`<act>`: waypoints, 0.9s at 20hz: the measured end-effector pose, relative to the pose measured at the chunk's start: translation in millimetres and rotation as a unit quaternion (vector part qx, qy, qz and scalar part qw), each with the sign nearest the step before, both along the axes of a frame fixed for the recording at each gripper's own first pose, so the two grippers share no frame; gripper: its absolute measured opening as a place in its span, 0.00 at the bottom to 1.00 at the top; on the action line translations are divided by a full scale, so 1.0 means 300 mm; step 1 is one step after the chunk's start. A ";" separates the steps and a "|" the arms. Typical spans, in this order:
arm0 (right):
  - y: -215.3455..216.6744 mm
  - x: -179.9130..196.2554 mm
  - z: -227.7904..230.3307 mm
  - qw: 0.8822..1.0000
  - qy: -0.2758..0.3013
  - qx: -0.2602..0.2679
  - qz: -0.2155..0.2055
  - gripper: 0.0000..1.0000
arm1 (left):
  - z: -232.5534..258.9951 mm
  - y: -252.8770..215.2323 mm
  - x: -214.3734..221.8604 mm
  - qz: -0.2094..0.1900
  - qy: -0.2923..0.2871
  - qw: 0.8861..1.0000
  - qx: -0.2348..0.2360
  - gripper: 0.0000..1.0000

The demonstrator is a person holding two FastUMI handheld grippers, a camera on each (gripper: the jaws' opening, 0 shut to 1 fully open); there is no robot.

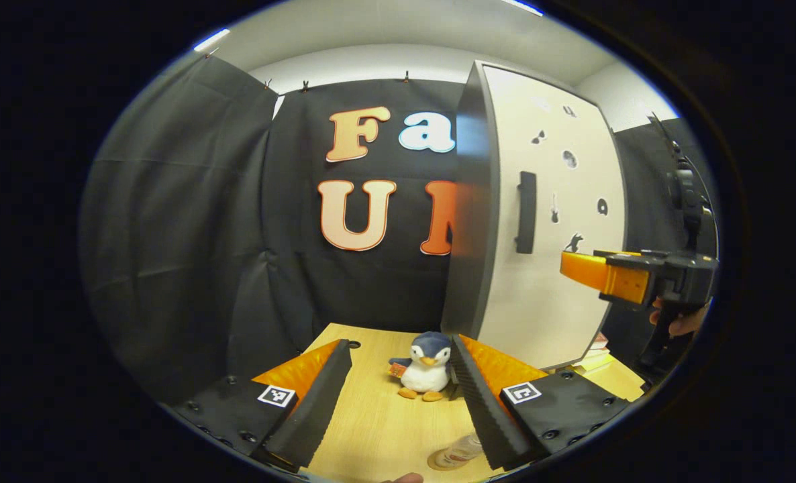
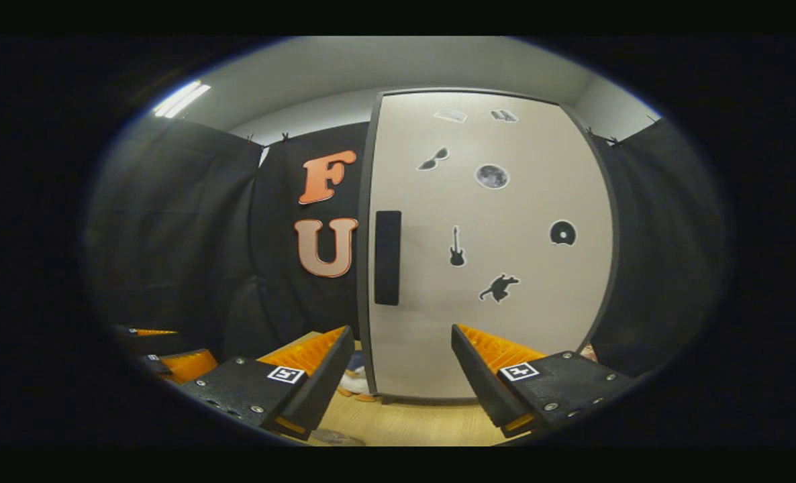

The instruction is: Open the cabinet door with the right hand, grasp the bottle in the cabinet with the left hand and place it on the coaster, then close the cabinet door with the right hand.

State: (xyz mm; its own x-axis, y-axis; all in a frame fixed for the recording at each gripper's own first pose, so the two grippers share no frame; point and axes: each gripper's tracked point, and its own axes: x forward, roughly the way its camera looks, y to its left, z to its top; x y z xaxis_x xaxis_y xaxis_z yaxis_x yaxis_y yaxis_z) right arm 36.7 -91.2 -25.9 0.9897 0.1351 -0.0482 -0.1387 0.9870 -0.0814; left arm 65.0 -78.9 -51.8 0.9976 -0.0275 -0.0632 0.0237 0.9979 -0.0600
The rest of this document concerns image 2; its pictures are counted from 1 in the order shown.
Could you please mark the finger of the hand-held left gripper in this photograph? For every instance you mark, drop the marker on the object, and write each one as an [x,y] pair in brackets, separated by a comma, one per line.
[150,332]
[186,365]

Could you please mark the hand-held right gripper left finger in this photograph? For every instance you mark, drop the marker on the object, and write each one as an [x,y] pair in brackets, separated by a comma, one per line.
[321,389]

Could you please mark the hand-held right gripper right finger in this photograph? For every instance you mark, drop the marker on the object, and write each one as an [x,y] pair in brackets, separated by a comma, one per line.
[482,389]

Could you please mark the round coaster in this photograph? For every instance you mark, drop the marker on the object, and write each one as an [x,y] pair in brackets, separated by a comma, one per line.
[336,437]

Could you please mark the white cabinet door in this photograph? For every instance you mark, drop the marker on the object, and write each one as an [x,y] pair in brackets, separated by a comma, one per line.
[519,322]

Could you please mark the grey cabinet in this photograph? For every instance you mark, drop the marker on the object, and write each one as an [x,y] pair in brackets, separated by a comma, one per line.
[363,268]

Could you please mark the penguin plush toy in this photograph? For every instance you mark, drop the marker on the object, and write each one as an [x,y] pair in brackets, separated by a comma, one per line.
[352,382]

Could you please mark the black backdrop cloth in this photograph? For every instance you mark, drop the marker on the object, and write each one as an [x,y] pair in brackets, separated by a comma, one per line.
[170,235]

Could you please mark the ceiling light strip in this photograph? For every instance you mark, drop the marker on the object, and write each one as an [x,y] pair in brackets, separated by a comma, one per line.
[182,99]

